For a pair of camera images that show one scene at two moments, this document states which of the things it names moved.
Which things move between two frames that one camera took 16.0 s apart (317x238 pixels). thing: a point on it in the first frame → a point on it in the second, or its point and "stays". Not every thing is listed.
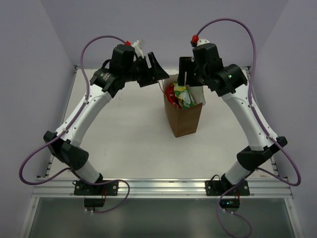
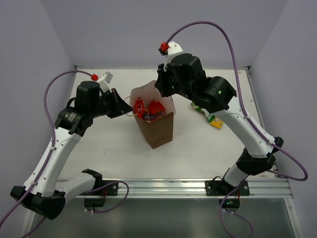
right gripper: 187,72 → 161,83
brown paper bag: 185,121 → 160,131
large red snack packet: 171,96 → 138,106
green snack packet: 183,96 → 209,116
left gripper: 147,73 → 114,103
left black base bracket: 94,195 stays
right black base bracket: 230,201 stays
